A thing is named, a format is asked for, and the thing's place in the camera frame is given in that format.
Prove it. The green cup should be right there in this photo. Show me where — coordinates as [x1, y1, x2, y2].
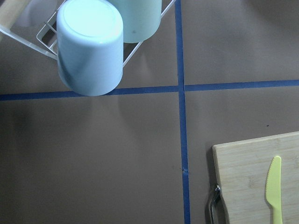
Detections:
[110, 0, 162, 43]

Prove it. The blue cup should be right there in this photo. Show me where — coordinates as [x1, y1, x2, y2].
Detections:
[57, 0, 123, 96]

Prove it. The bamboo cutting board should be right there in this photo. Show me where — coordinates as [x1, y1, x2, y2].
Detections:
[208, 132, 299, 224]

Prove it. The clear cup rack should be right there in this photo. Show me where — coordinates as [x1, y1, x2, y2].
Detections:
[0, 0, 178, 68]

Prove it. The yellow plastic knife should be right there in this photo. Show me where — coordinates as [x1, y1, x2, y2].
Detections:
[265, 155, 283, 224]

